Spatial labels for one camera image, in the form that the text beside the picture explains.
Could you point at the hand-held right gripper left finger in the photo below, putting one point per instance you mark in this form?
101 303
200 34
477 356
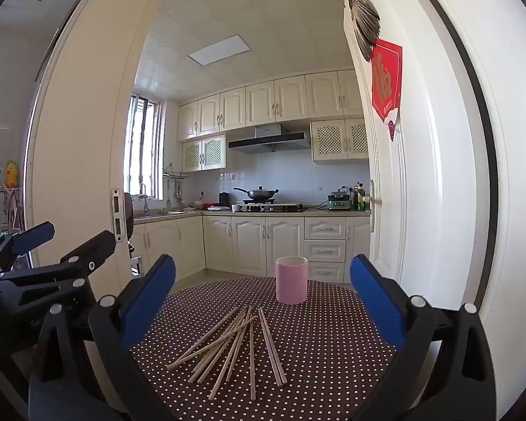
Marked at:
149 302

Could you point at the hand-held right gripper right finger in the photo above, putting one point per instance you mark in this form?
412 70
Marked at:
377 298

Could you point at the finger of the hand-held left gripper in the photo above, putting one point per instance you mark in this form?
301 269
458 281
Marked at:
92 250
33 237

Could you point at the pink cup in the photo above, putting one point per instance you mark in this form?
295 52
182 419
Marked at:
291 285

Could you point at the pile of wooden chopsticks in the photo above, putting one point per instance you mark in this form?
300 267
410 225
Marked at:
271 346

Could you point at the cluttered shelf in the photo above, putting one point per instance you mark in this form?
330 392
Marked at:
0 215

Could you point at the metal rack cart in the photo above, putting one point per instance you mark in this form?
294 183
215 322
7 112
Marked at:
136 263

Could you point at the yellow duck toy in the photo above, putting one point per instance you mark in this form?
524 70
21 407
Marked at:
11 175

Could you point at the metal kitchen faucet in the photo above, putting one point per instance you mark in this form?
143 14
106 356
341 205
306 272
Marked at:
144 199

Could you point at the steel sink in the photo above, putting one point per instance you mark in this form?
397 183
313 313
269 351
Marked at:
162 214

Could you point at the brown polka dot tablecloth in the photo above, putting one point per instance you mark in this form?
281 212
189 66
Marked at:
324 359

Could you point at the cluster of condiment bottles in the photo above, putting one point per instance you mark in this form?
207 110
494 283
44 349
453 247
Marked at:
360 197

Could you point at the green electric cooker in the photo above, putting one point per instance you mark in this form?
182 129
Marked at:
339 201

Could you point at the kitchen window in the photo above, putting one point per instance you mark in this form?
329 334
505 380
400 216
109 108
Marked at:
147 149

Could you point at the black kettle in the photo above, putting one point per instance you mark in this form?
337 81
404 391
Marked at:
224 198

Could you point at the white door with lock plate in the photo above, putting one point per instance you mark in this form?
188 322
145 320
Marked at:
83 118

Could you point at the gas stove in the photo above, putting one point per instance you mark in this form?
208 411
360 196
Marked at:
271 207

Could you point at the small cream lattice cabinet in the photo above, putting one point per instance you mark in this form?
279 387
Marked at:
204 153

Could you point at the black wok with lid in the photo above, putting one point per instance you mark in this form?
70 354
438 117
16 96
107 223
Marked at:
258 194

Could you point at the wide cream lattice cabinet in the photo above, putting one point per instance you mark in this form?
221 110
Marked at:
337 140

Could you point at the range hood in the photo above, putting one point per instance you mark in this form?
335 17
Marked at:
267 140

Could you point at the ceiling light panel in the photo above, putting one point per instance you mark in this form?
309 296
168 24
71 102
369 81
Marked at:
219 50

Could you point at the metal fan-shaped door ornament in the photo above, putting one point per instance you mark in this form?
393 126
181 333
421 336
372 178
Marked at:
366 26

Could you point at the wall utensil rack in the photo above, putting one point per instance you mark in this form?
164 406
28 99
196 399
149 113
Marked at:
175 177

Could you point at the red wall poster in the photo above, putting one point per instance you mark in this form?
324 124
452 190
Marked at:
385 79

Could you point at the cream upper wall cabinets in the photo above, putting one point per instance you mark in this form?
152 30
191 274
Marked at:
263 101

